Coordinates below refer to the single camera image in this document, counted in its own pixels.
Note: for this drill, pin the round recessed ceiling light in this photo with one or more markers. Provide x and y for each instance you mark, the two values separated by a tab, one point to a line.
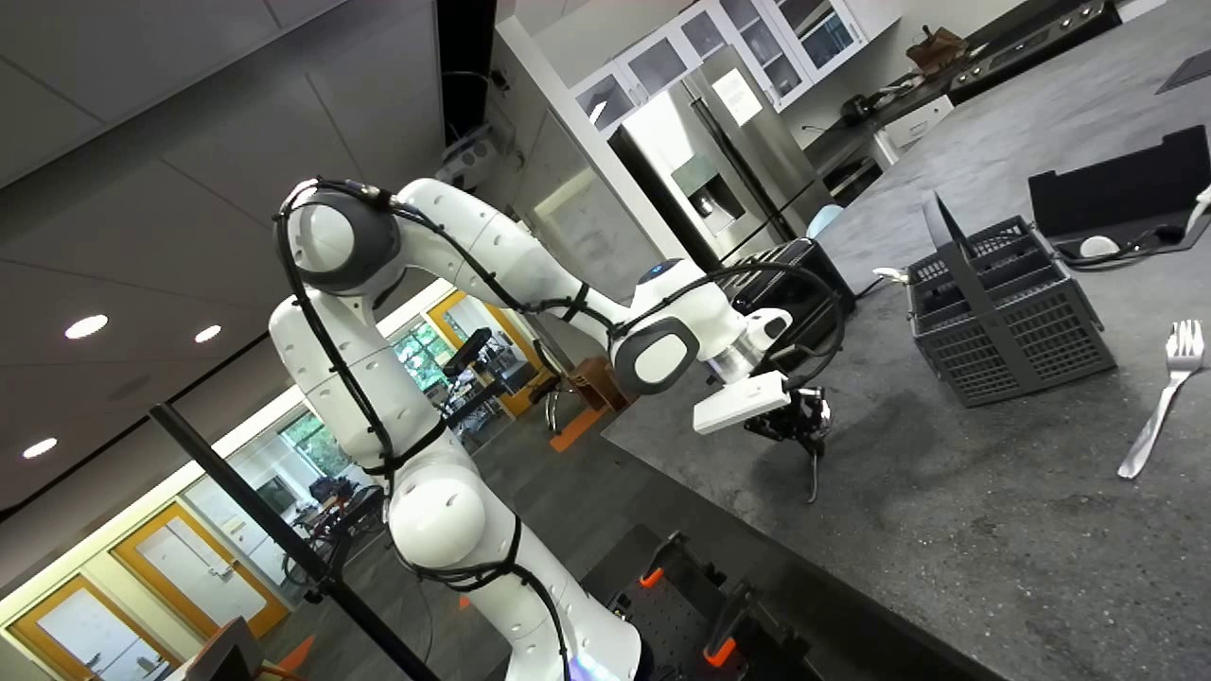
209	335
84	326
37	446

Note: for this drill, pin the yellow framed glass door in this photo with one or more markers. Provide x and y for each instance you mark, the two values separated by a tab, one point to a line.
191	568
89	630

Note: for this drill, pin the white glass door cabinet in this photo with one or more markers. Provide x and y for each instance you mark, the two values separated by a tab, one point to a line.
759	50

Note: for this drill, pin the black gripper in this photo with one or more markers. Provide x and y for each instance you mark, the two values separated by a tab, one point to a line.
807	413

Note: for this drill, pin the black open case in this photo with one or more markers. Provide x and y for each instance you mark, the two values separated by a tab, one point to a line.
1122	190

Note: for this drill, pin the silver fork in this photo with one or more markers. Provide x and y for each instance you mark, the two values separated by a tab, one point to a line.
1159	418

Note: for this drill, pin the gray cutlery basket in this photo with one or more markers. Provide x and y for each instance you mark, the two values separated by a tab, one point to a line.
1024	343

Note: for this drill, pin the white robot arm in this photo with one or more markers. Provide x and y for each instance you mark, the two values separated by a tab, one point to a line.
441	514

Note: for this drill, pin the black and chrome toaster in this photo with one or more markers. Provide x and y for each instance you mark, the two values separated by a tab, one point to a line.
818	286

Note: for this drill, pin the stainless steel refrigerator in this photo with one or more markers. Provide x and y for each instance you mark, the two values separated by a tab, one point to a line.
706	164

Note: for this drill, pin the kitchen counter with drawers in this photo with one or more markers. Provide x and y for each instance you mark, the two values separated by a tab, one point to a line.
1008	56

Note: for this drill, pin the small white rounded object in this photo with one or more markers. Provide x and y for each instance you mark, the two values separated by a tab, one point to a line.
1098	247

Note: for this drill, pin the black metal pole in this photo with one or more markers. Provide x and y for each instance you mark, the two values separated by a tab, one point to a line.
287	542

